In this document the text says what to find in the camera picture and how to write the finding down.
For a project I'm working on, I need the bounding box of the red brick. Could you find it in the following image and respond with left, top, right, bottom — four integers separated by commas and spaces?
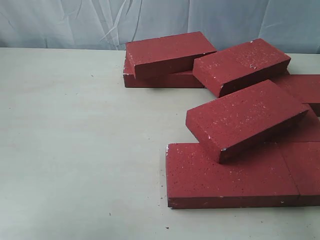
270, 71, 320, 117
165, 143, 300, 209
258, 103, 320, 143
122, 59, 205, 89
192, 38, 291, 98
126, 31, 217, 80
278, 142, 320, 207

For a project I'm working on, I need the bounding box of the red brick moved to row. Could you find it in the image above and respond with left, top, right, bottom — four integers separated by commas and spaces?
185, 80, 309, 164

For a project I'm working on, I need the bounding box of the red brick under back stack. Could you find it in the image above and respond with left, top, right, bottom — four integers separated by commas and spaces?
122, 59, 205, 89

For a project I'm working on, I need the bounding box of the white backdrop cloth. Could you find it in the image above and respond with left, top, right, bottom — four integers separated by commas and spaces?
0, 0, 320, 54

